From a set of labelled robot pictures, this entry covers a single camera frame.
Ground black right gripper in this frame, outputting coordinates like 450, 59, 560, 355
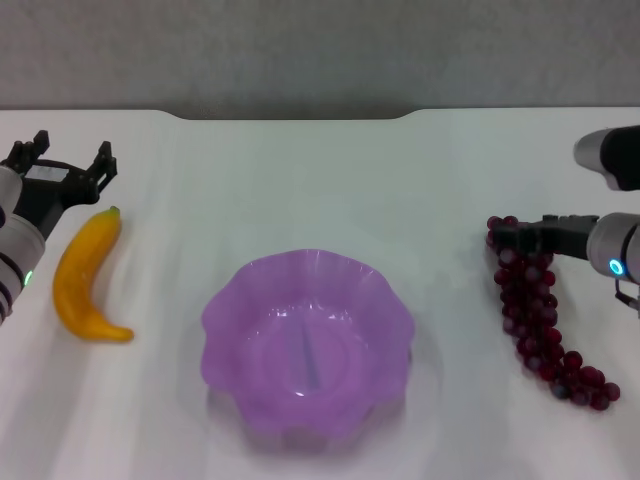
491, 214, 601, 262

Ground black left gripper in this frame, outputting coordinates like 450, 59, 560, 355
1, 130, 119, 242

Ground dark red grape bunch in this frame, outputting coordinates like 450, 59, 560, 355
485, 215, 622, 413

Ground yellow plastic banana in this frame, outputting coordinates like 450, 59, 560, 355
52, 205, 135, 344

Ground purple wavy plastic bowl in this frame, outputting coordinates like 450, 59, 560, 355
200, 248, 416, 447

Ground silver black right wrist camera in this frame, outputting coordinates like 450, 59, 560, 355
573, 125, 640, 193

